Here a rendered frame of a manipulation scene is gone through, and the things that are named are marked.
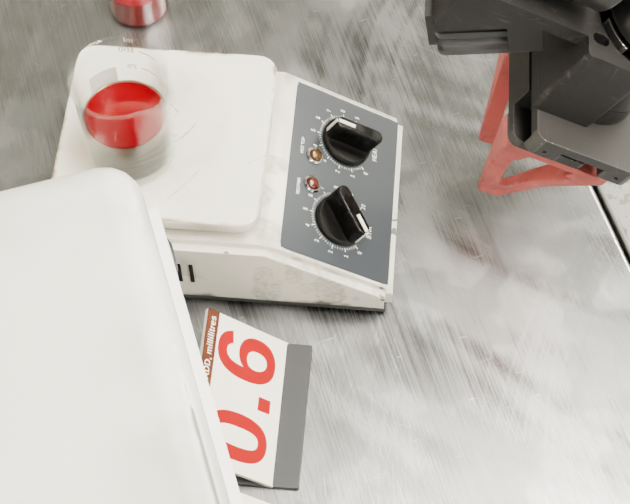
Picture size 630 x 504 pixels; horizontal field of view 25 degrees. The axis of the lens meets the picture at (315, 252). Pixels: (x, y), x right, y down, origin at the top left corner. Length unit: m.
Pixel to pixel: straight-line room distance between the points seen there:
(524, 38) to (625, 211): 0.22
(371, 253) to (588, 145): 0.16
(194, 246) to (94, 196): 0.62
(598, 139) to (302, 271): 0.18
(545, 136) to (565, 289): 0.16
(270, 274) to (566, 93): 0.20
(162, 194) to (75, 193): 0.61
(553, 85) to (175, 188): 0.22
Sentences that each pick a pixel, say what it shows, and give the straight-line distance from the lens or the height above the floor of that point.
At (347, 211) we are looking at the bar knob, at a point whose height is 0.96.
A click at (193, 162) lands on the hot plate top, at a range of 0.80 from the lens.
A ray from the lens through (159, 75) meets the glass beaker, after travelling 0.77.
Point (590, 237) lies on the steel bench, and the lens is 0.89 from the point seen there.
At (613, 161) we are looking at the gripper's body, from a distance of 0.75.
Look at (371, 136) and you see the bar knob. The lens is 0.84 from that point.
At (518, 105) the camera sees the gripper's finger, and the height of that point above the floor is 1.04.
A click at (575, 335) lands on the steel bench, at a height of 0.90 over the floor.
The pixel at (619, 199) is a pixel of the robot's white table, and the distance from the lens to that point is 0.90.
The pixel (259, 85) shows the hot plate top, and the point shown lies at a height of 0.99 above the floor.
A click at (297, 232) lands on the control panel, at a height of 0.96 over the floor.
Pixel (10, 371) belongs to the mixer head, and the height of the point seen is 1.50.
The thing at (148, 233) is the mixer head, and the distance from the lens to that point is 0.17.
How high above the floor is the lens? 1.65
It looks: 60 degrees down
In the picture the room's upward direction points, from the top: straight up
